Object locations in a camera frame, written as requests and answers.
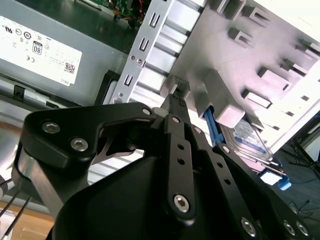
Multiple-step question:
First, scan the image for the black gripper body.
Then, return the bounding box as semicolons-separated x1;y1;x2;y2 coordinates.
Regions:
49;149;248;240

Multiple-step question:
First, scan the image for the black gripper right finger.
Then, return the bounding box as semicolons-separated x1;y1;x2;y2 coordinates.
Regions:
183;99;316;240

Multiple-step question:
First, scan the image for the hard disk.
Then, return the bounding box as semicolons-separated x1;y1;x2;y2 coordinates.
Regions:
203;106;292;192

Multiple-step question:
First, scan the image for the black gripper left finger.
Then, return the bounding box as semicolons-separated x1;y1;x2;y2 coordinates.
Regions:
11;92;197;222

